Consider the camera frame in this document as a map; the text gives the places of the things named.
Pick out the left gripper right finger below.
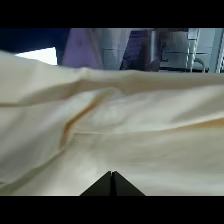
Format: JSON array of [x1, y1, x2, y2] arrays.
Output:
[[111, 170, 146, 197]]

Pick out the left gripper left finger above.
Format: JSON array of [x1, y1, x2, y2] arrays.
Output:
[[79, 170, 113, 197]]

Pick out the cream shirt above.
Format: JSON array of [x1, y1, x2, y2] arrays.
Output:
[[0, 49, 224, 197]]

